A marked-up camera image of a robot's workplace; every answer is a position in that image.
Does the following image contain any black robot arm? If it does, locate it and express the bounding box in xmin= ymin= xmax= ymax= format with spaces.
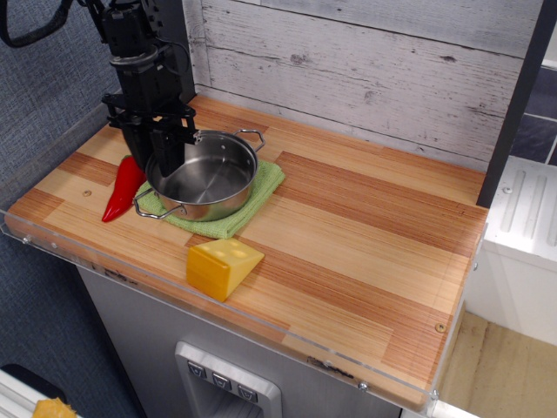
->
xmin=86 ymin=1 xmax=196 ymax=177

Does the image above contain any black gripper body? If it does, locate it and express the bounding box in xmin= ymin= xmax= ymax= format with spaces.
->
xmin=103 ymin=50 xmax=201 ymax=145

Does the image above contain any stainless steel pot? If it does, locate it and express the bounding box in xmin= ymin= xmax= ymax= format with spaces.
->
xmin=133 ymin=129 xmax=265 ymax=221

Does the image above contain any dark grey right post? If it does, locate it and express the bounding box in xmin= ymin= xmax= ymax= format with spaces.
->
xmin=476 ymin=0 xmax=556 ymax=208

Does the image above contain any yellow object at corner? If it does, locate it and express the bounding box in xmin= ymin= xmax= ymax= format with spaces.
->
xmin=31 ymin=398 xmax=77 ymax=418

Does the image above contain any white toy sink counter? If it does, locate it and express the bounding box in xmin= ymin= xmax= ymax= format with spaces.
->
xmin=464 ymin=157 xmax=556 ymax=344

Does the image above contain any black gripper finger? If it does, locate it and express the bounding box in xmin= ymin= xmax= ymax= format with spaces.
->
xmin=121 ymin=124 xmax=154 ymax=172
xmin=151 ymin=128 xmax=185 ymax=177

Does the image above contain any grey toy cabinet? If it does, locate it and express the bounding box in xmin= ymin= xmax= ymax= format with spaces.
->
xmin=78 ymin=267 xmax=401 ymax=417

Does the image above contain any green towel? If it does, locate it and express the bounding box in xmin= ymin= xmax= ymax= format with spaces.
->
xmin=133 ymin=161 xmax=285 ymax=239

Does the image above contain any yellow cheese wedge toy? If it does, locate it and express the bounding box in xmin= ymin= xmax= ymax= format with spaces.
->
xmin=186 ymin=238 xmax=265 ymax=302

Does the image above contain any red chili pepper toy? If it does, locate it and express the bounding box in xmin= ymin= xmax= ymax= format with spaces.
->
xmin=102 ymin=156 xmax=146 ymax=222

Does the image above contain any silver dispenser panel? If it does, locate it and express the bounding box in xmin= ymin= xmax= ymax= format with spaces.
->
xmin=175 ymin=341 xmax=283 ymax=417

